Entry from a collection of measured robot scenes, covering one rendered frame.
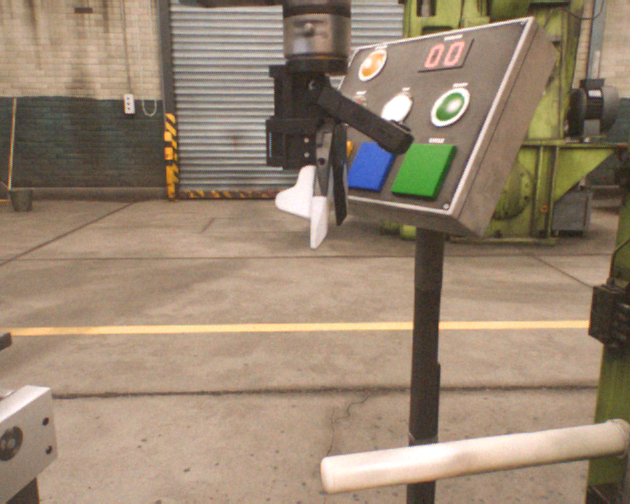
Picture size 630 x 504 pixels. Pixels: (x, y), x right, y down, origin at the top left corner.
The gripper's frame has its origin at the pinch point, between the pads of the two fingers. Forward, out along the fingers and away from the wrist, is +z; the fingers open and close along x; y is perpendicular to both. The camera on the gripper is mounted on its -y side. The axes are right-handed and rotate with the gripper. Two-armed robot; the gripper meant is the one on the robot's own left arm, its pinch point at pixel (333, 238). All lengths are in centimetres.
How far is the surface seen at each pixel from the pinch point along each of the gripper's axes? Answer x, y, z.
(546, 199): -466, -108, 52
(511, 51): -14.4, -19.9, -22.2
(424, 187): -8.9, -10.1, -5.4
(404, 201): -10.6, -7.6, -3.2
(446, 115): -14.4, -12.4, -14.4
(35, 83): -638, 557, -73
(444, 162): -9.3, -12.4, -8.5
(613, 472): -19, -39, 38
